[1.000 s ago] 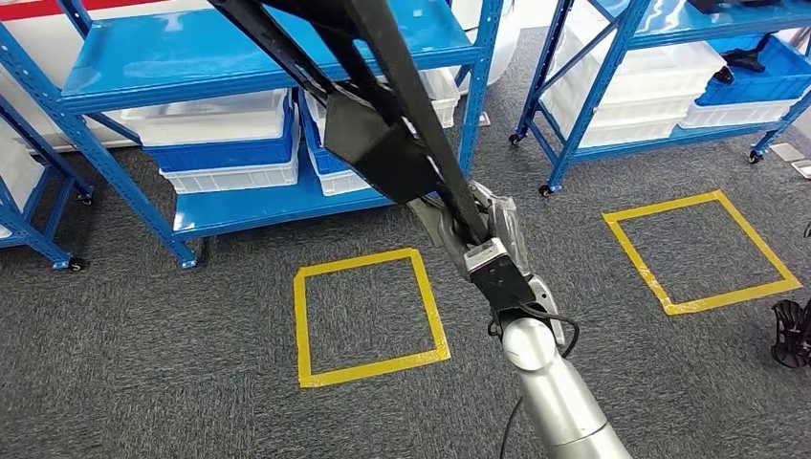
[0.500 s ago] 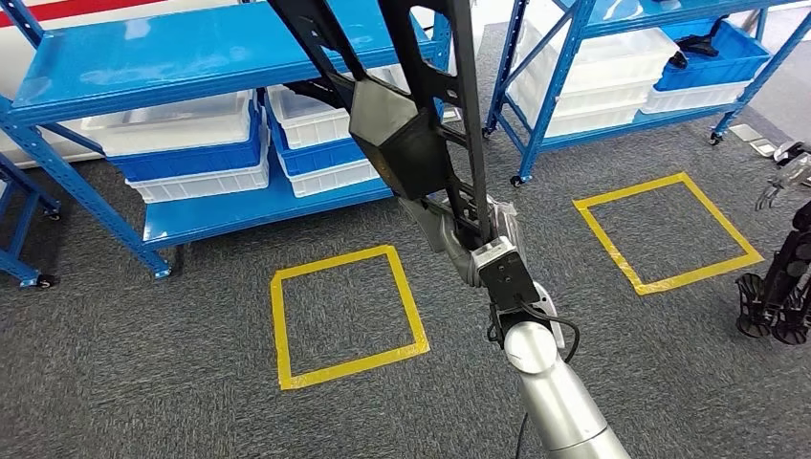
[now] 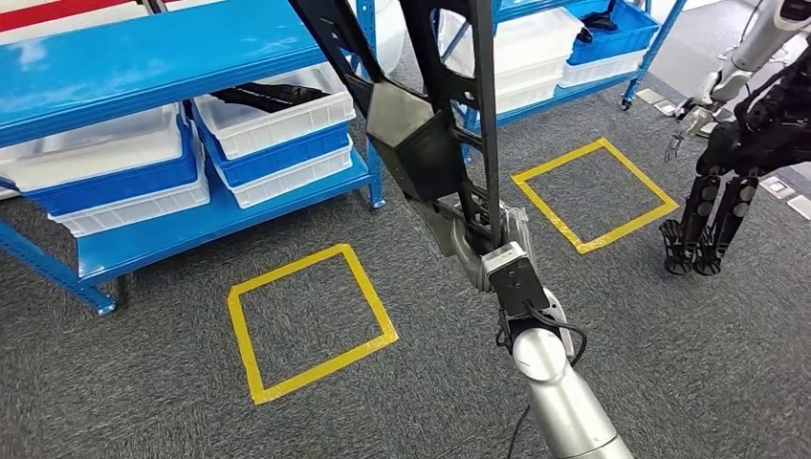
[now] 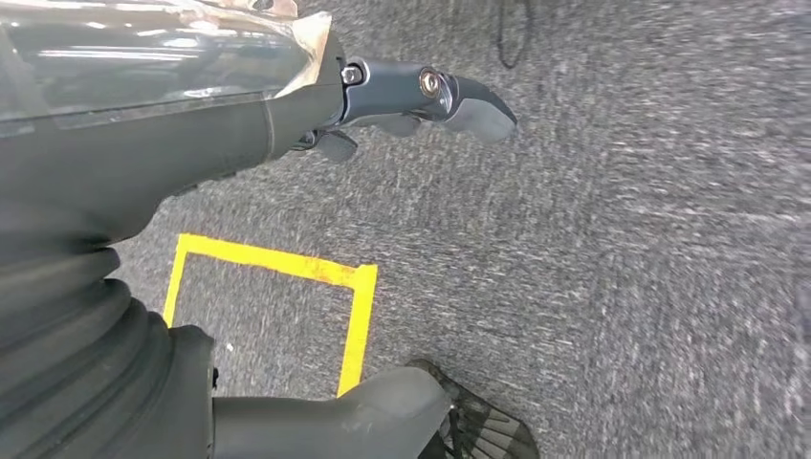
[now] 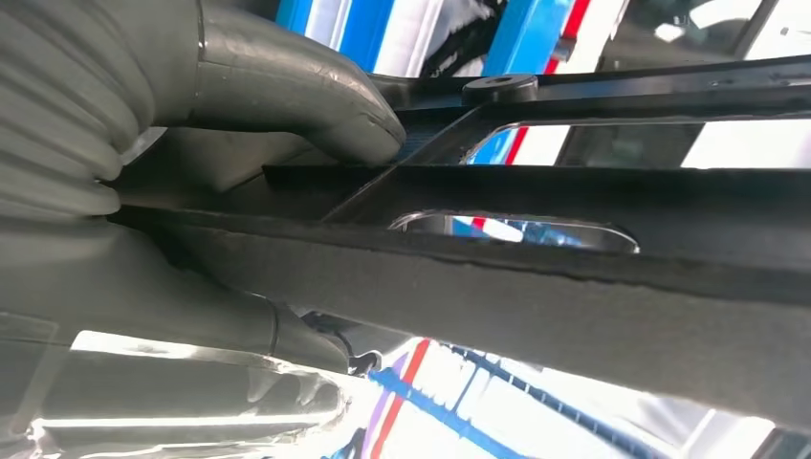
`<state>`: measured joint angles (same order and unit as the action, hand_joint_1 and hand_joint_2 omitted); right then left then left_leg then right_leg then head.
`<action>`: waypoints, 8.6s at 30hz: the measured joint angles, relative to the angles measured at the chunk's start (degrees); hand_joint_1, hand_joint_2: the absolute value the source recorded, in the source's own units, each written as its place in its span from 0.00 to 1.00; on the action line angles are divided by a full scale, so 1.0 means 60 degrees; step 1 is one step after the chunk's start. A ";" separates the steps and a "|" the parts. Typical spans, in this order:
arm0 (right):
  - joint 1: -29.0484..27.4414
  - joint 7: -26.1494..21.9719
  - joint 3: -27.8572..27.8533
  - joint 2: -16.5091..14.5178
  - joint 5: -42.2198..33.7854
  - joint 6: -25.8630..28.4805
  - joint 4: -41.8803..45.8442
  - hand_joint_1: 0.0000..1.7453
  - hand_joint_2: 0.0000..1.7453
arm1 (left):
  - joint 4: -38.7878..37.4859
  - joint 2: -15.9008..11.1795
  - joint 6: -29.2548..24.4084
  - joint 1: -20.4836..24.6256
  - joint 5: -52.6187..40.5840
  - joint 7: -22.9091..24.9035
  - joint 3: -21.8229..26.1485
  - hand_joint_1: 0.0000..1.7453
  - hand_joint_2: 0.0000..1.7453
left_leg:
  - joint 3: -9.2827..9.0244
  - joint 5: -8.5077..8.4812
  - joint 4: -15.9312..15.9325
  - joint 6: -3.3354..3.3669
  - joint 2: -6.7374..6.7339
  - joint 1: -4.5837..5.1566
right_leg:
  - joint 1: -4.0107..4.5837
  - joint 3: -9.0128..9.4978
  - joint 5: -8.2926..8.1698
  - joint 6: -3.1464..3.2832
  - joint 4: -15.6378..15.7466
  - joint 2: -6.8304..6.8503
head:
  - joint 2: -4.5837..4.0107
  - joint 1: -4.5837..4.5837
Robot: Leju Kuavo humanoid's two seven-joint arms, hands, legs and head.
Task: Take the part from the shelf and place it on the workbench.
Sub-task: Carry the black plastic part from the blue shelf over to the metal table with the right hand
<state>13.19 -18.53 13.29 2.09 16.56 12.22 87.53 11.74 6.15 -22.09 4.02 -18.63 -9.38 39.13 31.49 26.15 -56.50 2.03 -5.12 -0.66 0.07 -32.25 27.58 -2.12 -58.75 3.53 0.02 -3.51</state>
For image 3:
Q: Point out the white plastic storage bin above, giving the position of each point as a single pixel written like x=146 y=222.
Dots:
x=602 y=73
x=538 y=44
x=95 y=152
x=526 y=92
x=279 y=133
x=146 y=215
x=291 y=187

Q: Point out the black plastic plate frame part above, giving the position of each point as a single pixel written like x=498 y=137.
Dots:
x=412 y=139

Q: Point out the silver floor outlet plate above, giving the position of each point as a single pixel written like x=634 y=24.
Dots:
x=774 y=187
x=649 y=96

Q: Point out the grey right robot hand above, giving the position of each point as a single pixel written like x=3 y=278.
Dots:
x=466 y=260

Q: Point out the yellow floor tape square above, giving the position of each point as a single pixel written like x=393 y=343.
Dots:
x=241 y=342
x=551 y=212

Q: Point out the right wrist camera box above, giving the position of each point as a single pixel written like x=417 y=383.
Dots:
x=516 y=282

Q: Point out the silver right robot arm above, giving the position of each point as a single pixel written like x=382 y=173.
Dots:
x=564 y=399

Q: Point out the blue plastic storage bin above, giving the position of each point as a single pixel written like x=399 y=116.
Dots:
x=127 y=190
x=285 y=161
x=614 y=44

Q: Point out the black and silver humanoid robot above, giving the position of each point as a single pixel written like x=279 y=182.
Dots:
x=747 y=139

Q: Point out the black stanchion post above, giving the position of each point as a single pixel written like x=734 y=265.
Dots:
x=154 y=5

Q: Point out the blue metal shelf rack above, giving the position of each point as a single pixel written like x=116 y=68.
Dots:
x=545 y=101
x=158 y=57

